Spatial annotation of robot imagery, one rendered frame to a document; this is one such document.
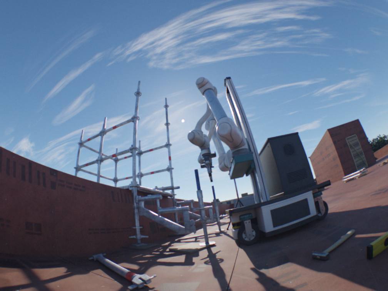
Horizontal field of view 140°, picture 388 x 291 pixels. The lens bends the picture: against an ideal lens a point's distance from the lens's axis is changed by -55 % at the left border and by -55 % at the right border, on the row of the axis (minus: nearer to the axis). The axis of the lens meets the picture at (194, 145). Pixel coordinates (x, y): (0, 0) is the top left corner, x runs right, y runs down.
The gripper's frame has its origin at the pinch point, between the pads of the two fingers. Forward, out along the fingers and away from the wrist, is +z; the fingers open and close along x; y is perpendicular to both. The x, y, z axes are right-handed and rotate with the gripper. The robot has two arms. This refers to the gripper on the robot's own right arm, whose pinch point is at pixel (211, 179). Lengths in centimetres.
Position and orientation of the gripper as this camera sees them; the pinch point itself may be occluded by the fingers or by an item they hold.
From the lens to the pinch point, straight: 170.3
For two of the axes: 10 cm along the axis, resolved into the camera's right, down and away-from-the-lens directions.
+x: 1.6, 4.0, 9.0
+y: 9.8, -1.9, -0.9
